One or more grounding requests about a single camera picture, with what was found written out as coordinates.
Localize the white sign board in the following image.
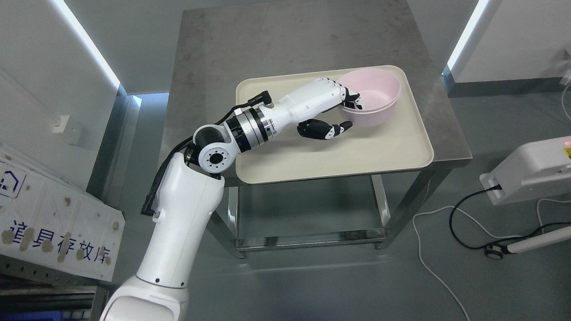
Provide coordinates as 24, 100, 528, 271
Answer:
0, 144, 125, 282

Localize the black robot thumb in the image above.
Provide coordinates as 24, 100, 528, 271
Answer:
297, 119, 353, 140

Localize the white handle with wheel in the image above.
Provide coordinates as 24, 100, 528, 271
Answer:
484, 227, 571, 260

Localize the pink bowl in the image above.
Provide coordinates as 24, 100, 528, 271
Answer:
337, 68, 402, 119
337, 100, 398, 128

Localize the white wall socket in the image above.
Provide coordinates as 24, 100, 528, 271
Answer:
52, 115, 84, 145

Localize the white cable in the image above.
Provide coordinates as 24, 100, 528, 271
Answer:
412, 198, 571, 321

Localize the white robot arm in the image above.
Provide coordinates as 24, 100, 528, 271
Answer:
100, 78, 363, 321

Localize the black cable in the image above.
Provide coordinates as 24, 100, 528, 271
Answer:
449, 185, 571, 250

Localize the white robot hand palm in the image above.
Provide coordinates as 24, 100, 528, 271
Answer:
268, 78, 348, 134

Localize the stainless steel table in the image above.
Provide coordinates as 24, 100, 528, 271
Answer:
160, 0, 472, 250

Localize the black white robot index finger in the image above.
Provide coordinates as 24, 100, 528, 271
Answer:
340, 87, 363, 110

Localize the white device box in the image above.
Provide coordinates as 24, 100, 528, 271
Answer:
479, 136, 571, 206

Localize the cream plastic tray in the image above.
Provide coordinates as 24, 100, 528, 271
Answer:
234, 65, 434, 185

